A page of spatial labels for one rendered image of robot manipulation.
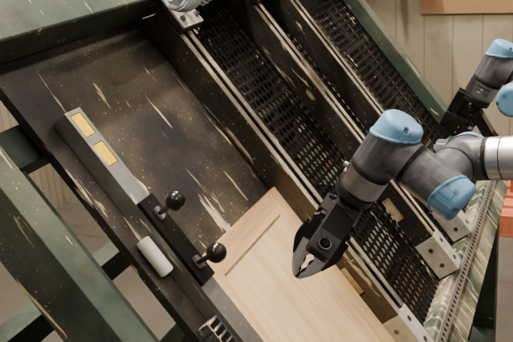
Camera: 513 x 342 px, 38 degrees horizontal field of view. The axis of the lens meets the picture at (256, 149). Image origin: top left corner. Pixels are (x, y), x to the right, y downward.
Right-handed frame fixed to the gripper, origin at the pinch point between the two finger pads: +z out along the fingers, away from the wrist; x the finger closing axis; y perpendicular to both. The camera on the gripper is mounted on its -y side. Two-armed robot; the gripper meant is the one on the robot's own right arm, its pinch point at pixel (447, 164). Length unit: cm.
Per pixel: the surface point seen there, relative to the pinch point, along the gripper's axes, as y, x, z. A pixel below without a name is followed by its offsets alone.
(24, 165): 70, 87, 6
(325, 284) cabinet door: 12.1, 39.4, 26.4
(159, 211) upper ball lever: 45, 78, 6
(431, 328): -17.6, 15.4, 37.2
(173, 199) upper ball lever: 42, 83, -1
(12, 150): 73, 87, 5
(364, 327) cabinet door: -1.0, 37.7, 32.4
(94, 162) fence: 61, 78, 4
